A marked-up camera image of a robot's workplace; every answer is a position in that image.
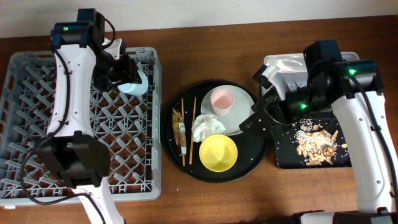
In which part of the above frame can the light blue cup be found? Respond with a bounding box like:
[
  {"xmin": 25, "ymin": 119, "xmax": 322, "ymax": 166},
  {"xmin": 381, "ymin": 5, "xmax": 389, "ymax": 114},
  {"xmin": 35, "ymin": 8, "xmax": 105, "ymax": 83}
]
[{"xmin": 118, "ymin": 70, "xmax": 149, "ymax": 96}]

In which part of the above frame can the pink cup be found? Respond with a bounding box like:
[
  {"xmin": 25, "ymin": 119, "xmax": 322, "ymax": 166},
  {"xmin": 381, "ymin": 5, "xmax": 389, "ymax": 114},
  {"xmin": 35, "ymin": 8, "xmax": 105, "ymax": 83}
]
[{"xmin": 210, "ymin": 88, "xmax": 235, "ymax": 116}]

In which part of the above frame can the white tissue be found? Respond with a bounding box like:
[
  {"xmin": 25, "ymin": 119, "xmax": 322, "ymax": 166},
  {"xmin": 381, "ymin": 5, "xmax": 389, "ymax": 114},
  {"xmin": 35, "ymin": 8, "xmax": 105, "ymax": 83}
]
[{"xmin": 192, "ymin": 114, "xmax": 226, "ymax": 142}]

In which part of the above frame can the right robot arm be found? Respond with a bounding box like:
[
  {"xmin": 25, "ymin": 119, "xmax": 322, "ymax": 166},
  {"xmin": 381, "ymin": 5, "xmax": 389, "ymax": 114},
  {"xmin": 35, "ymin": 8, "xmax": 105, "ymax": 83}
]
[{"xmin": 239, "ymin": 40, "xmax": 397, "ymax": 223}]

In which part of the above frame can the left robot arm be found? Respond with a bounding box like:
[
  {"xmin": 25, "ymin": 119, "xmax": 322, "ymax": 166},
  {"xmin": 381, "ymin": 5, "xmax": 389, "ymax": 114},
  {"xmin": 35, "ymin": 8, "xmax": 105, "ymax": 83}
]
[{"xmin": 28, "ymin": 8, "xmax": 149, "ymax": 223}]

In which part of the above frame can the grey dishwasher rack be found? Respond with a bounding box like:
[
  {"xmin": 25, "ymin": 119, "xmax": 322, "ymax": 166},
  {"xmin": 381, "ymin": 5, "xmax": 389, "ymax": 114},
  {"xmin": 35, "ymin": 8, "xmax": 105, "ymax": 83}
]
[{"xmin": 1, "ymin": 47, "xmax": 162, "ymax": 207}]

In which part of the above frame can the grey round plate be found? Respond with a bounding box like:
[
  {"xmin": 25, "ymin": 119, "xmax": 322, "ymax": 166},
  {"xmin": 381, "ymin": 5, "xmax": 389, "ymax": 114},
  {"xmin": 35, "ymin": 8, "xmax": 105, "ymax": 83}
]
[{"xmin": 200, "ymin": 85, "xmax": 254, "ymax": 136}]

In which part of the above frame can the black rectangular tray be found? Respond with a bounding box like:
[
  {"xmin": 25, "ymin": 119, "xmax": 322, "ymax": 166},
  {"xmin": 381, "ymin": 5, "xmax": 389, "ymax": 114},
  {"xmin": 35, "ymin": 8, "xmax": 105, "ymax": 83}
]
[{"xmin": 274, "ymin": 112, "xmax": 351, "ymax": 169}]

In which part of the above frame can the clear plastic bin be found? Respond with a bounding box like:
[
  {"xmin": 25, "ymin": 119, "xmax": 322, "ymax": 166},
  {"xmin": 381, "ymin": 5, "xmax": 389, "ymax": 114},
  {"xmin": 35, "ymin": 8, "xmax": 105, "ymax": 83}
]
[{"xmin": 259, "ymin": 52, "xmax": 371, "ymax": 116}]

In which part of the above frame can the food scraps pile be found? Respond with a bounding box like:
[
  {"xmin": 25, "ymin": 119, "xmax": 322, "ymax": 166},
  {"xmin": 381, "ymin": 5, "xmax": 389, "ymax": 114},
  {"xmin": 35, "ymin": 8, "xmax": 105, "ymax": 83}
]
[{"xmin": 293, "ymin": 119, "xmax": 349, "ymax": 167}]

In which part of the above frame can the yellow bowl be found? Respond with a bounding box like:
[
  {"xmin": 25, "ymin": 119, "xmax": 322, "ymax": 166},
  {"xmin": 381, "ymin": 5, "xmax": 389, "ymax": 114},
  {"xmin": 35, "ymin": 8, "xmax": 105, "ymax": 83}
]
[{"xmin": 199, "ymin": 134, "xmax": 238, "ymax": 172}]

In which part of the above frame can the round black tray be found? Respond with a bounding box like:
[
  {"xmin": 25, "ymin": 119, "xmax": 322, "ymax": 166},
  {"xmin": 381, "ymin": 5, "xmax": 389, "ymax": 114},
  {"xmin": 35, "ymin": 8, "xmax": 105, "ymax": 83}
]
[{"xmin": 160, "ymin": 80, "xmax": 269, "ymax": 183}]

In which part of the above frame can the right wooden chopstick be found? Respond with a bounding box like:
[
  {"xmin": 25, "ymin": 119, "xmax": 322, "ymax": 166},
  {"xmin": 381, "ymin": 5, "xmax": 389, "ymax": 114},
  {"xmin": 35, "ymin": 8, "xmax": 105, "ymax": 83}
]
[{"xmin": 188, "ymin": 97, "xmax": 197, "ymax": 165}]

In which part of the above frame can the wooden chopstick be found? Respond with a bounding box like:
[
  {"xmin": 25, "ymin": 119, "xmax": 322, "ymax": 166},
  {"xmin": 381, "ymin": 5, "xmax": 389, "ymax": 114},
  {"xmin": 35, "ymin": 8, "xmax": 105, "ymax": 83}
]
[
  {"xmin": 188, "ymin": 97, "xmax": 197, "ymax": 165},
  {"xmin": 179, "ymin": 98, "xmax": 187, "ymax": 167}
]

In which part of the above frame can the left wooden chopstick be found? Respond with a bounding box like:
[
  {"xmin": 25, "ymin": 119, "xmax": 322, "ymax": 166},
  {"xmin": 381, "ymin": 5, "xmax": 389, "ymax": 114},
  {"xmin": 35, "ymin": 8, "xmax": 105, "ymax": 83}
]
[{"xmin": 179, "ymin": 98, "xmax": 187, "ymax": 167}]

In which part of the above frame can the gold foil wrapper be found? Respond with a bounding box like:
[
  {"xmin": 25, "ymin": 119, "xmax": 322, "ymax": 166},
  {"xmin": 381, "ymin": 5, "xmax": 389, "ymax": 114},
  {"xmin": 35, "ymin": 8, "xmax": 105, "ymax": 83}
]
[{"xmin": 172, "ymin": 108, "xmax": 187, "ymax": 155}]

